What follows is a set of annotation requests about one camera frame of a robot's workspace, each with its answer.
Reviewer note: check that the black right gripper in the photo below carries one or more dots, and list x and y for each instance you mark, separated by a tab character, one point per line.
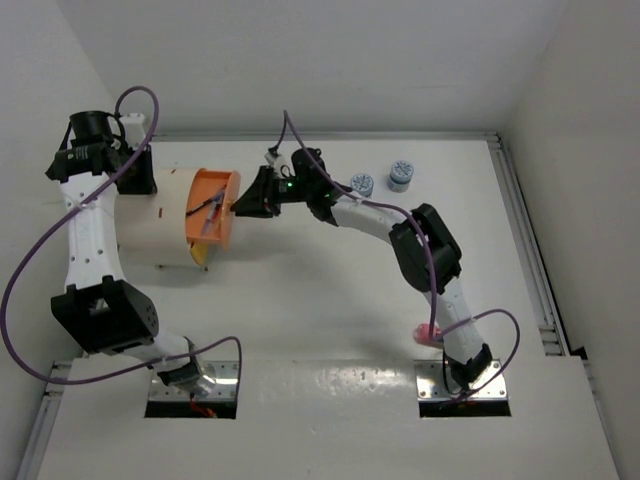
260	200

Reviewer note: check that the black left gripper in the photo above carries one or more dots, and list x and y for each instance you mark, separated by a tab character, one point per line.
146	184

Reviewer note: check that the blue gel pen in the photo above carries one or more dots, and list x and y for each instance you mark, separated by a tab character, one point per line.
216	198

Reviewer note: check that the red gel pen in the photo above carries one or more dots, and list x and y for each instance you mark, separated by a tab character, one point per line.
211	217

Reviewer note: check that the orange drawer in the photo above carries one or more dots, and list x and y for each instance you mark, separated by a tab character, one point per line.
205	184

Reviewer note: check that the cream cabinet with legs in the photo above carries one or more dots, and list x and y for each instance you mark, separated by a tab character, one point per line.
151	229

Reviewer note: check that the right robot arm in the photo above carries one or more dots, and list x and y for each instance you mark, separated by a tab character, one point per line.
425	250

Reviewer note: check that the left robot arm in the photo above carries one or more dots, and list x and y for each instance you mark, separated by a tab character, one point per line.
102	155

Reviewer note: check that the yellow object under drawer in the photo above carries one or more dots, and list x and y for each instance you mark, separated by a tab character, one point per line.
199	253

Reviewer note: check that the left blue white jar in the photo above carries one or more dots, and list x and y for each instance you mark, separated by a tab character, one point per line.
362	184

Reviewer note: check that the blue white jar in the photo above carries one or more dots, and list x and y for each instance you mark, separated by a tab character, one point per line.
362	184
400	176

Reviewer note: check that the right blue white jar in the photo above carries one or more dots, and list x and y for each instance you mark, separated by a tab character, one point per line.
400	176

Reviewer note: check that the pink-capped tube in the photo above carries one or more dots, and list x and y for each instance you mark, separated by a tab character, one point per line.
425	336

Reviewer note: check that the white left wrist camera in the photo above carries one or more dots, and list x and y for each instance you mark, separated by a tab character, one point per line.
134	129

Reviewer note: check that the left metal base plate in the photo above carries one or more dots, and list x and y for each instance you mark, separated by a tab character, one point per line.
217	383

